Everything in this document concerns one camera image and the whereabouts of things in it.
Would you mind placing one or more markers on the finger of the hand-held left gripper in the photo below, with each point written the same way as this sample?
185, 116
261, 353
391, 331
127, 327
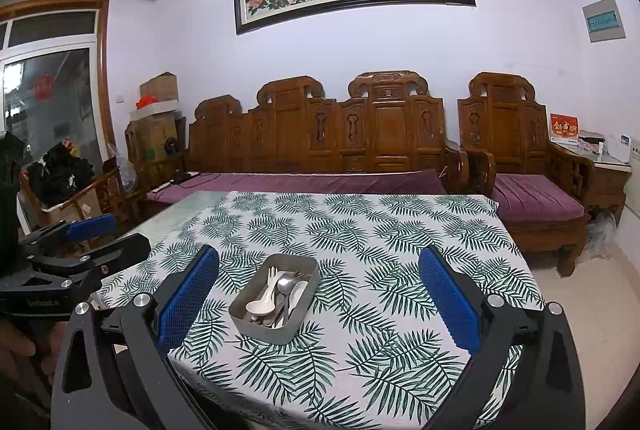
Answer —
92, 227
117, 251

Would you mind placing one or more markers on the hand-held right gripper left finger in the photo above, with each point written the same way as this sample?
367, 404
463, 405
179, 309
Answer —
189, 300

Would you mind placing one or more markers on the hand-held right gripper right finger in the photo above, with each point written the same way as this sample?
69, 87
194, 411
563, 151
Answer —
447, 297

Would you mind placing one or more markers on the white plastic spoon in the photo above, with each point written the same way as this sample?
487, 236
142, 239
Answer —
260, 307

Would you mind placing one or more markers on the grey metal tray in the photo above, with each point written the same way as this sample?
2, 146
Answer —
265, 334

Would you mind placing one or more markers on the large metal spoon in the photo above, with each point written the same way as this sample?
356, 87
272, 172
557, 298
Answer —
287, 282

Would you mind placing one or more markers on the person's left hand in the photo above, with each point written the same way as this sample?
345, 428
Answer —
17, 347

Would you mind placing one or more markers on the wooden chair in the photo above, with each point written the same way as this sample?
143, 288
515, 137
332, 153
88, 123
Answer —
110, 187

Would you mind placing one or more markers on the pile of dark clothes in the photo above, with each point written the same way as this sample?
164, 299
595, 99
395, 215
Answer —
62, 175

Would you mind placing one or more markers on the wood framed glass door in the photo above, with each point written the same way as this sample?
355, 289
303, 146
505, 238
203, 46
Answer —
50, 110

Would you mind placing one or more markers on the large cardboard box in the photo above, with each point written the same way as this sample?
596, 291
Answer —
150, 137

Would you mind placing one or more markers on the red paper decoration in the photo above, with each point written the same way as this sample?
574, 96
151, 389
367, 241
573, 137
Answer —
43, 86

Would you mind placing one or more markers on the black fan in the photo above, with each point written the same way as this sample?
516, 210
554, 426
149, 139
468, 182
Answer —
172, 146

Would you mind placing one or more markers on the leaf print tablecloth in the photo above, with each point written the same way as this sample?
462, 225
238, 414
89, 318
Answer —
350, 230

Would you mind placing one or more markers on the purple armchair cushion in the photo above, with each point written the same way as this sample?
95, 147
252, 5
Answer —
537, 197

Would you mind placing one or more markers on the red plastic bag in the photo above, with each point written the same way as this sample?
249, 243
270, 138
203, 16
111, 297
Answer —
145, 102

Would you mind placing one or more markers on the small cardboard box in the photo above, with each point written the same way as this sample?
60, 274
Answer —
160, 87

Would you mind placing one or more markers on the purple sofa cushion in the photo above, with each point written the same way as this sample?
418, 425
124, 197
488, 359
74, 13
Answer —
300, 182

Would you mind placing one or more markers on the clear plastic bag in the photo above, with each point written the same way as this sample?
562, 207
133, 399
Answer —
602, 235

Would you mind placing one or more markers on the carved wooden armchair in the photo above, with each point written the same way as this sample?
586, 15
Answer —
495, 120

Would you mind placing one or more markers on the carved wooden sofa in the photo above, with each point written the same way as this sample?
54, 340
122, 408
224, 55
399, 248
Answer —
295, 135

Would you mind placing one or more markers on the wooden side table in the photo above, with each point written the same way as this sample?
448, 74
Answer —
607, 182

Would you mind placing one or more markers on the red printed box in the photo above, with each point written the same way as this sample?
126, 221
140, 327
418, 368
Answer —
564, 126

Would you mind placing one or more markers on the dark flat device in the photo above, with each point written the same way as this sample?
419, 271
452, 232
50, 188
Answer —
591, 137

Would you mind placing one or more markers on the white box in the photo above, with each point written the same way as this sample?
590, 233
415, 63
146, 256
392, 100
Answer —
617, 146

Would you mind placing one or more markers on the wall electrical panel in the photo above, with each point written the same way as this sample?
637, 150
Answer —
603, 19

